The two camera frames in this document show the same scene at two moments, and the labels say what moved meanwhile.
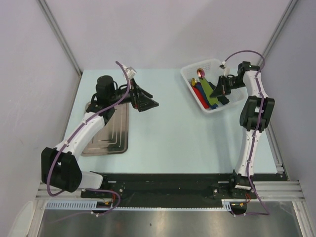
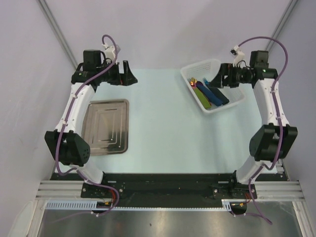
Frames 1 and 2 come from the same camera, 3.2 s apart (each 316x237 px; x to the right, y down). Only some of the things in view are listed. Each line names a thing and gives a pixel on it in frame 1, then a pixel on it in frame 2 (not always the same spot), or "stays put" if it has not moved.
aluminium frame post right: x=291 y=5 stays put
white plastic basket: x=213 y=70 stays put
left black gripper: x=139 y=99 to x=126 y=79
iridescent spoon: x=200 y=72 to x=193 y=82
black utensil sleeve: x=222 y=98 stays put
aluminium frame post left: x=47 y=11 stays put
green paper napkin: x=208 y=90 to x=202 y=98
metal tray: x=114 y=138 stays put
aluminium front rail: x=270 y=191 stays put
